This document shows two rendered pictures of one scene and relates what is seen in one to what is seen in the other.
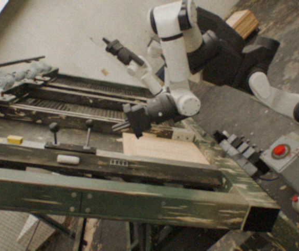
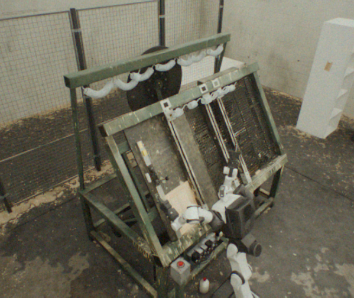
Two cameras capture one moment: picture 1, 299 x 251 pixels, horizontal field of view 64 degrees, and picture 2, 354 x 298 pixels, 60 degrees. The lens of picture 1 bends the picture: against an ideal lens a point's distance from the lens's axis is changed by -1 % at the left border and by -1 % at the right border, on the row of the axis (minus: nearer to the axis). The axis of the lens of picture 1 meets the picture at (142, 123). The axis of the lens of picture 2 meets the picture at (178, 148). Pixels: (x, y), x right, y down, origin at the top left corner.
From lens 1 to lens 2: 2.00 m
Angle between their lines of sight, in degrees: 35
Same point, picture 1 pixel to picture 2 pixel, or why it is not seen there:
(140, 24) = not seen: outside the picture
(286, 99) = (236, 265)
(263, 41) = (252, 247)
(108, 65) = (337, 66)
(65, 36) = not seen: outside the picture
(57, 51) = not seen: outside the picture
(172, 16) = (187, 216)
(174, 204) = (145, 229)
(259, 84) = (230, 249)
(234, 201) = (157, 250)
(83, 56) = (334, 35)
